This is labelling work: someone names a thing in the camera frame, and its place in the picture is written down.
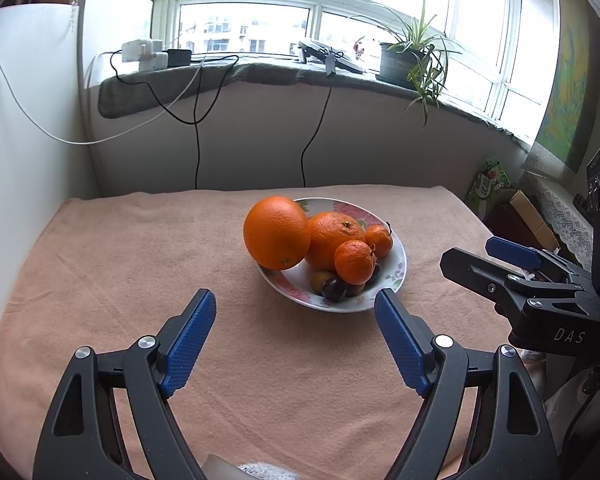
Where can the black power adapter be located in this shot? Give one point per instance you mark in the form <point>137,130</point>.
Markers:
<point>179,57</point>

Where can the large bumpy orange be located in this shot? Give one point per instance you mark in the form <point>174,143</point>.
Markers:
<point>330,240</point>

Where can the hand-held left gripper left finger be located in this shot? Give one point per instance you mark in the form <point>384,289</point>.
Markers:
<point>190,340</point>

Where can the floral white plate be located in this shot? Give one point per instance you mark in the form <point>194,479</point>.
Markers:
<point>390,270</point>

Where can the mandarin with twig stem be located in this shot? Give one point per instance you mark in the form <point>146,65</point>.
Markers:
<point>380,241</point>

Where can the small brown round fruit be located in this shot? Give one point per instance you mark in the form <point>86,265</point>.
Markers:
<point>319,280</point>
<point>356,289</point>

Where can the white lace cloth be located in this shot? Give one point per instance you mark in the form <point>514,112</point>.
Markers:
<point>565,220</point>

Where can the cardboard box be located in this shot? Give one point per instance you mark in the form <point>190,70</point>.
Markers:
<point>527,220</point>

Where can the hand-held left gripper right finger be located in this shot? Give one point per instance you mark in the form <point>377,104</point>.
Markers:
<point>400,345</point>

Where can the peach towel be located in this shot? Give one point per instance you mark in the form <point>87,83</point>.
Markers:
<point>130,260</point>

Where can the black electronic device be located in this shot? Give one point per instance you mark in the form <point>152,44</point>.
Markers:
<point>330,57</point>

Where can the white cabinet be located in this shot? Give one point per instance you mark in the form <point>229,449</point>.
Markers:
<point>30,110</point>

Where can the potted spider plant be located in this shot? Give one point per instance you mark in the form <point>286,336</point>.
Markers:
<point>400,62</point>

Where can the white power adapter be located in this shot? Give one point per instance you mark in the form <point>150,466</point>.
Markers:
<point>140,50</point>
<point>154,62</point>

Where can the mandarin with dimpled stem end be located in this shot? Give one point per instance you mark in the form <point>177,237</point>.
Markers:
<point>354,262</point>

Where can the grey sill cloth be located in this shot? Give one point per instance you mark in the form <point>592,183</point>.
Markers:
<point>130,95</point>

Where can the dark purple plum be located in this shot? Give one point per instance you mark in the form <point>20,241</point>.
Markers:
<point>375,272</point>
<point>334,290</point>

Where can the green package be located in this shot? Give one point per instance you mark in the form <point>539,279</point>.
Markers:
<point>487,187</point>

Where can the green framed painting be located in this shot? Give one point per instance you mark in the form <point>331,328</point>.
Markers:
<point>570,85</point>

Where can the large smooth orange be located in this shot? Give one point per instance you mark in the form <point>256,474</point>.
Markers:
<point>275,232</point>

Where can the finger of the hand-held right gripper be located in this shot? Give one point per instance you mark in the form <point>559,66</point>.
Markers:
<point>475,272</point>
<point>512,252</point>

